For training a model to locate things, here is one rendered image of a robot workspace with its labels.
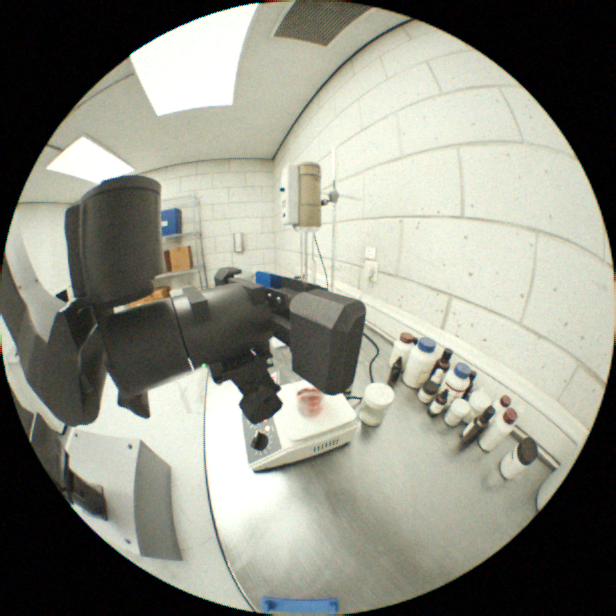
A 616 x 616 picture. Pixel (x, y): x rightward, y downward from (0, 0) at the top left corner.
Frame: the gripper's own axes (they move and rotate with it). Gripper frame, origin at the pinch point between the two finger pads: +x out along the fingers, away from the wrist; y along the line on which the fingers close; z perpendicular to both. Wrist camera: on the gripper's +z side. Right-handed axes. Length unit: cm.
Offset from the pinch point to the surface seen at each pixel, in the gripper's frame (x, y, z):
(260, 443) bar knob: -7.8, -2.2, 23.7
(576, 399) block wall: 27, 60, 13
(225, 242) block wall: 74, -235, -7
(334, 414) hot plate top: 3.7, 3.5, 20.1
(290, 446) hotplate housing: -4.8, 2.1, 22.0
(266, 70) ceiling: 34, -73, -126
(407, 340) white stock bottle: 33.7, 5.7, 18.0
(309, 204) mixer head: 29.8, -29.1, -17.8
